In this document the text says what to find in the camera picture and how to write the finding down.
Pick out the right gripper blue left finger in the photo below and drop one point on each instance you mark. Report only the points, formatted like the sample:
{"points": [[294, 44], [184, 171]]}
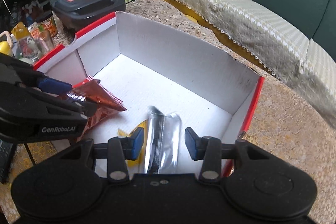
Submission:
{"points": [[119, 151]]}

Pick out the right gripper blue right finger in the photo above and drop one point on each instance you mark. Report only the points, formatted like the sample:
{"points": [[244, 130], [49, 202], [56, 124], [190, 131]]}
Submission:
{"points": [[209, 150]]}

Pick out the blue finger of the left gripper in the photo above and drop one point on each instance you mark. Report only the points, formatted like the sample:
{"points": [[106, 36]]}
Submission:
{"points": [[53, 86]]}

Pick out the yellow bear snack packet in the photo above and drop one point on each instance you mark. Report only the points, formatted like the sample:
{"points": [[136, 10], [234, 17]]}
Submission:
{"points": [[139, 160]]}

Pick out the silver foil snack packet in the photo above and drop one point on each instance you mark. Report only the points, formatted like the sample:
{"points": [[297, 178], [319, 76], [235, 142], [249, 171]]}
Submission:
{"points": [[162, 145]]}

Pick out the black remote with buttons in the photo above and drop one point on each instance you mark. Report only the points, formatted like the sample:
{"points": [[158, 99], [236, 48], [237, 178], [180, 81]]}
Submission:
{"points": [[7, 152]]}

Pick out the clear glass jar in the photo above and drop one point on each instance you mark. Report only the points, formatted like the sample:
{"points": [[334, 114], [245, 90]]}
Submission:
{"points": [[44, 42]]}

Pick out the yellow capped small bottle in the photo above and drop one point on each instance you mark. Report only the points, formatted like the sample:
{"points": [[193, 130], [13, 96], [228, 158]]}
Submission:
{"points": [[5, 48]]}

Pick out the pink mug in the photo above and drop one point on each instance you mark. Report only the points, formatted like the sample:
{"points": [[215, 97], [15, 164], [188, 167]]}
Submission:
{"points": [[8, 37]]}

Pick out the orange label jar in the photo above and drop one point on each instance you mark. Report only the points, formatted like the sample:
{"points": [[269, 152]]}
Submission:
{"points": [[46, 22]]}

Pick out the black plastic lidded container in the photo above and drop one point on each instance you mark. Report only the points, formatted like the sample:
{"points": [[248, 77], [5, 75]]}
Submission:
{"points": [[77, 14]]}

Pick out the red cardboard box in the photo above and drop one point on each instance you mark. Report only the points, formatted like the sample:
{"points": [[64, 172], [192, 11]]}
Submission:
{"points": [[145, 63]]}

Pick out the beige patterned sofa cover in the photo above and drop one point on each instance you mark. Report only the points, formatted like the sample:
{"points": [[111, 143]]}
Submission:
{"points": [[266, 38]]}

